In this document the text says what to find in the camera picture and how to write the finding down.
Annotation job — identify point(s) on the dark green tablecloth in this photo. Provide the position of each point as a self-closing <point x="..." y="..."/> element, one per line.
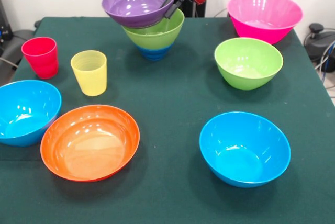
<point x="170" y="203"/>

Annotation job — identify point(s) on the green plastic bowl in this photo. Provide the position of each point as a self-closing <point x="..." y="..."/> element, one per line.
<point x="248" y="63"/>
<point x="157" y="37"/>

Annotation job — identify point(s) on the small dark blue bowl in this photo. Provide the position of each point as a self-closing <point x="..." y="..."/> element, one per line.
<point x="154" y="54"/>

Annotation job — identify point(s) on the purple plastic bowl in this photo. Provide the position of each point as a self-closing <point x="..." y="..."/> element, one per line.
<point x="133" y="4"/>

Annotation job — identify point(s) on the light blue plastic bowl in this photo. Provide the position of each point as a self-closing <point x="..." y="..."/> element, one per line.
<point x="26" y="111"/>
<point x="244" y="150"/>

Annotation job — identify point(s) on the red plastic cup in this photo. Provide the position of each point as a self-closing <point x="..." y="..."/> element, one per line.
<point x="40" y="57"/>

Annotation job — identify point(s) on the orange plastic bowl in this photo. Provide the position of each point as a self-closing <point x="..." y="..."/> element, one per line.
<point x="90" y="145"/>

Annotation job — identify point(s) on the yellow plastic cup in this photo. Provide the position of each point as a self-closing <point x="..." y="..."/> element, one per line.
<point x="89" y="73"/>

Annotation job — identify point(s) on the black equipment case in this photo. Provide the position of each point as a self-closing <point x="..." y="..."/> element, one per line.
<point x="5" y="25"/>

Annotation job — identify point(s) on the large magenta plastic bowl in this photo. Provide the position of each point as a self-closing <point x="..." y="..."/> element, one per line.
<point x="264" y="14"/>

